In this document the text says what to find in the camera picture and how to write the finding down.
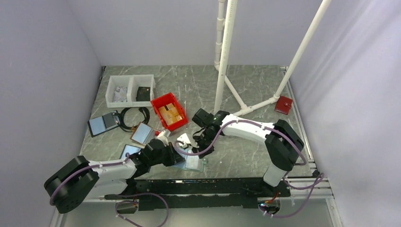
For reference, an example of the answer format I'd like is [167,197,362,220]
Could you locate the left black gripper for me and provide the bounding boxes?
[148,141,184,166]

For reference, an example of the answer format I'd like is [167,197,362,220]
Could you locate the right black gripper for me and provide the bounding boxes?
[189,130,218,159]

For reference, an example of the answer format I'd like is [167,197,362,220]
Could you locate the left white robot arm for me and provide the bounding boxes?
[44,139,185,214]

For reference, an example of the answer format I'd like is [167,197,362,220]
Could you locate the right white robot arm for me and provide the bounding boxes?
[192,109,306,196]

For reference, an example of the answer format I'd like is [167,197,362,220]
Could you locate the navy blue card holder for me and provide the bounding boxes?
[120,144,141,159]

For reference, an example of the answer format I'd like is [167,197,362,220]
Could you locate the red plastic bin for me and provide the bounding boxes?
[150,93,188,132]

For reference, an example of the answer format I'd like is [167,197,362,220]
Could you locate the brown boxes in red bin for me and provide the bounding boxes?
[158,103,183,126]

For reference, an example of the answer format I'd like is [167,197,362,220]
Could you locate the black wallet in bin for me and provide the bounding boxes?
[136,87,150,102]

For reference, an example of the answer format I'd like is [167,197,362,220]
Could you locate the white two-compartment bin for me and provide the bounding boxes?
[105,74,156,108]

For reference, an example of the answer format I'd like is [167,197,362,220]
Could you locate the red leather wallet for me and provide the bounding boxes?
[274,96,293,115]

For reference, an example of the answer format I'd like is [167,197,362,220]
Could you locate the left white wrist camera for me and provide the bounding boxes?
[156,129,171,140]

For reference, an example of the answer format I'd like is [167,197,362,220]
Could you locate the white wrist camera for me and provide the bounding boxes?
[177,133,192,150]
[156,129,171,140]

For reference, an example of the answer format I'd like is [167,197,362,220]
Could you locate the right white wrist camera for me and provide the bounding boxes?
[177,133,192,150]

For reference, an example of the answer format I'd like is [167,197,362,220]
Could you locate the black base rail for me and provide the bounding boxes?
[105,177,291,211]

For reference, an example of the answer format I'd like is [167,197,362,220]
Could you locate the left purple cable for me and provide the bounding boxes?
[49,153,170,227]

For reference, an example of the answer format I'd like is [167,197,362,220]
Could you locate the purple cable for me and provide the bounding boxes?
[49,153,170,227]
[174,119,325,219]

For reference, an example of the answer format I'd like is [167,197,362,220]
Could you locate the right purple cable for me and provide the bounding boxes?
[174,119,325,219]

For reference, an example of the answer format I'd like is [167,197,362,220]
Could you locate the white PVC pipe frame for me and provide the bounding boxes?
[214,0,330,116]

